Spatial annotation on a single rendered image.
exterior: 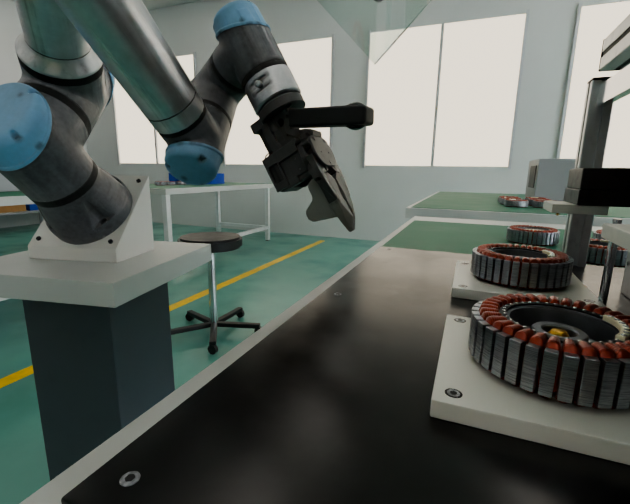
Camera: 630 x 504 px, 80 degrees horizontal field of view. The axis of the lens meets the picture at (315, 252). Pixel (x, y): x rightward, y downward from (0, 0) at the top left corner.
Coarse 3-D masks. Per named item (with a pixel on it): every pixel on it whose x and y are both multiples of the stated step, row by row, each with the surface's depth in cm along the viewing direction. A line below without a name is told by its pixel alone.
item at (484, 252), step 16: (480, 256) 47; (496, 256) 45; (512, 256) 44; (528, 256) 50; (544, 256) 48; (560, 256) 45; (480, 272) 47; (496, 272) 45; (512, 272) 43; (528, 272) 43; (544, 272) 42; (560, 272) 43; (528, 288) 43; (544, 288) 43
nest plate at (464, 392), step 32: (448, 320) 34; (448, 352) 28; (448, 384) 24; (480, 384) 24; (448, 416) 22; (480, 416) 21; (512, 416) 21; (544, 416) 21; (576, 416) 21; (608, 416) 21; (576, 448) 20; (608, 448) 19
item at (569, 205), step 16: (576, 176) 43; (592, 176) 41; (608, 176) 40; (624, 176) 40; (576, 192) 42; (592, 192) 41; (608, 192) 40; (624, 192) 40; (544, 208) 47; (560, 208) 42; (576, 208) 42; (592, 208) 41; (608, 208) 41
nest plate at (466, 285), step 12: (456, 264) 56; (468, 264) 56; (456, 276) 49; (468, 276) 49; (456, 288) 44; (468, 288) 44; (480, 288) 44; (492, 288) 44; (504, 288) 44; (516, 288) 44; (564, 288) 45; (576, 288) 45; (480, 300) 43; (576, 300) 40; (588, 300) 40
